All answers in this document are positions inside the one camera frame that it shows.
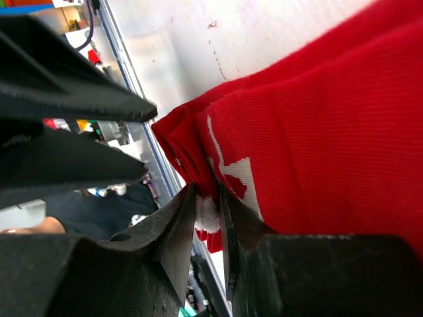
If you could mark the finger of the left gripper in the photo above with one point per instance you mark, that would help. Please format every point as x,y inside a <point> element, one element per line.
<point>42,76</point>
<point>59,161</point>

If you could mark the operator dark shirt torso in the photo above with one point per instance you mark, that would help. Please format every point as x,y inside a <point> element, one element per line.
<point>100,217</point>

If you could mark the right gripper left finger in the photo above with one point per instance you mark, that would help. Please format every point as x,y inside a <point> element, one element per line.
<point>141,271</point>

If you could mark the red patterned sock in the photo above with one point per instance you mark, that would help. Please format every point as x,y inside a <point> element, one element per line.
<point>326,141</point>

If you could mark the operator hand lower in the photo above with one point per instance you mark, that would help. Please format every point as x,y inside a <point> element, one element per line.
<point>49,225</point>

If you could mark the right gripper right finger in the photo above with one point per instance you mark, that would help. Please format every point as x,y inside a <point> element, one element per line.
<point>272,274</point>

